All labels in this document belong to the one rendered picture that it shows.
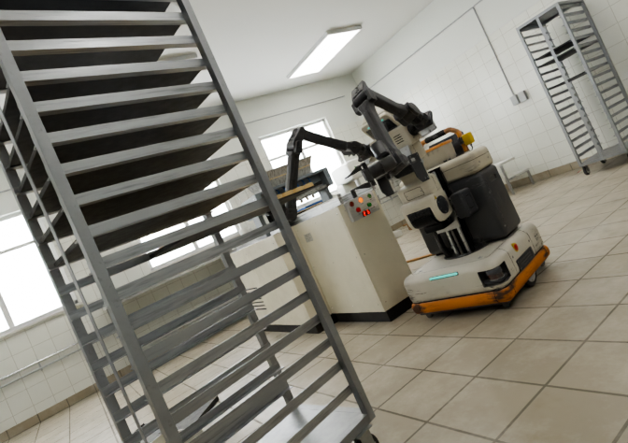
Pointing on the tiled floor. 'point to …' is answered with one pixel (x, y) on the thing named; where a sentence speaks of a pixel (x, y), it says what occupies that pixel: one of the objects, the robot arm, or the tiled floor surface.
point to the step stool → (512, 174)
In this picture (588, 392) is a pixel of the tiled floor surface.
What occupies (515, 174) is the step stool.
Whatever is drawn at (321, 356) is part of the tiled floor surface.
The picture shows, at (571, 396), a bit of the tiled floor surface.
